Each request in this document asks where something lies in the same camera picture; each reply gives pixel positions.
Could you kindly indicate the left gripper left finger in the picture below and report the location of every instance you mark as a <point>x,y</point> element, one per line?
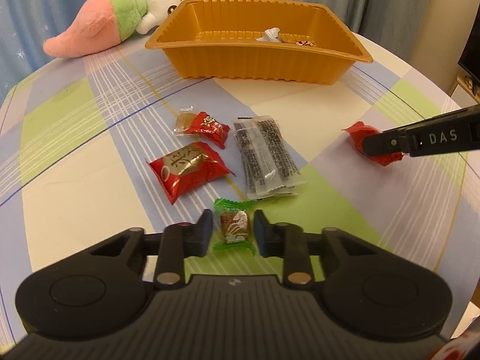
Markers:
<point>180,241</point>

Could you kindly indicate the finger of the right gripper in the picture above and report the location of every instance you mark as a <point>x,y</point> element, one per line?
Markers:
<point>386,143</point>

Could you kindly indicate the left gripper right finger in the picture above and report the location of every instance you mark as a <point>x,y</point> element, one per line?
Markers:
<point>288,242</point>

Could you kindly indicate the red snack packet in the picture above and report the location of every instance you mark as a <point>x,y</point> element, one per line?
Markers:
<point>359,131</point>

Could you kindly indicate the green candy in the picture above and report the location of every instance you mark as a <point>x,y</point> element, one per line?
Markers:
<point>235,224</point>

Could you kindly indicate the large red gold snack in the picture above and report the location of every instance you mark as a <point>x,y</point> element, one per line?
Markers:
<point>188,168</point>

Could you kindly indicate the clear black sesame packet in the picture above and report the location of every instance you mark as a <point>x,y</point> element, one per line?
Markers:
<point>269,169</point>

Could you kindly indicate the small red candy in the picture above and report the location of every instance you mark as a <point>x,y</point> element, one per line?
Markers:
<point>209,128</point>

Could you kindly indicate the white cabinet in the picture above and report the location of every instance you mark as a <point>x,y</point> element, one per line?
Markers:
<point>463,91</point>

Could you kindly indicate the checkered tablecloth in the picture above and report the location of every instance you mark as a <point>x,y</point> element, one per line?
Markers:
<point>77,137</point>

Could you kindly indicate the brown red candy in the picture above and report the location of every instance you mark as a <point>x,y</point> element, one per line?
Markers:
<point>305,43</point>

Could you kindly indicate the orange plastic tray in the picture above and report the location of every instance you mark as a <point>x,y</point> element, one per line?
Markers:
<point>217,38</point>

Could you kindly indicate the grey-blue lace curtain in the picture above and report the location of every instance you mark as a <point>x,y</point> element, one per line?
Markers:
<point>394,24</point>

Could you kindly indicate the silver green snack packet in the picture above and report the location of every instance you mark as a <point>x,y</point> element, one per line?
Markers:
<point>271,35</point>

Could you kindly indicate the carrot bunny plush toy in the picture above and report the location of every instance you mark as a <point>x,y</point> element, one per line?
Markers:
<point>103,24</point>

